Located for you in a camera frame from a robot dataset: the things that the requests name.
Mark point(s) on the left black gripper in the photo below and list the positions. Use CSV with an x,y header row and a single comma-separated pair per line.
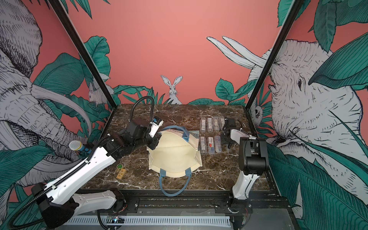
x,y
155,139

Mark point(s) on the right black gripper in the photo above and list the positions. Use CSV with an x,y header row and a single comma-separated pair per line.
x,y
223,138

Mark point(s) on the clear case red label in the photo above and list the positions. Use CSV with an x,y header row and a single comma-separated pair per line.
x,y
211,146

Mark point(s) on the clear case blue parts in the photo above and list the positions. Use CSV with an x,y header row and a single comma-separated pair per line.
x,y
222,122

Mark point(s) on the clear compass case gold label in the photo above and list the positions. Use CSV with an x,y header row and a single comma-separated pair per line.
x,y
210,126

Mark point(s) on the clear compass case barcode label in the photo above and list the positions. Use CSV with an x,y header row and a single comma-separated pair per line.
x,y
203,125

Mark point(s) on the cream canvas tote bag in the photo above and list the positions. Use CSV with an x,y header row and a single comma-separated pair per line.
x,y
175,156

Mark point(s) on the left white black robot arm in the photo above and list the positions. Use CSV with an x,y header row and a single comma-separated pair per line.
x,y
61,201

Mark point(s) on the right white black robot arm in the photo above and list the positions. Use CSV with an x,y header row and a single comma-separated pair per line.
x,y
253,160

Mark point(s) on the small wooden tag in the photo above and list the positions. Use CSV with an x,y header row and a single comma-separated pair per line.
x,y
121,174

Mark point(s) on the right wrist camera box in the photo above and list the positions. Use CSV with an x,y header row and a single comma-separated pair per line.
x,y
229,124

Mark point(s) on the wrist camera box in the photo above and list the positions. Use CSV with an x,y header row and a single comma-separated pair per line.
x,y
140,128
229,124

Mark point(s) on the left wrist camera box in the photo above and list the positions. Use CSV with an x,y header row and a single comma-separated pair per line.
x,y
140,128

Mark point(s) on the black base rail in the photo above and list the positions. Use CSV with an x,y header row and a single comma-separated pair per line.
x,y
221,201

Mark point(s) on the white vented cable duct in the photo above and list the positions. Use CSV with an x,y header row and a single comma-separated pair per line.
x,y
217,221

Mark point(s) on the black left frame post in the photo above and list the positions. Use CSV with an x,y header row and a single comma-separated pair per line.
x,y
59,10

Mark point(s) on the black frame post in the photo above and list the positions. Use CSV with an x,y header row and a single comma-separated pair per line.
x,y
290,18
59,10

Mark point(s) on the black right frame post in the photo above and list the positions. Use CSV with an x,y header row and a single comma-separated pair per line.
x,y
290,18

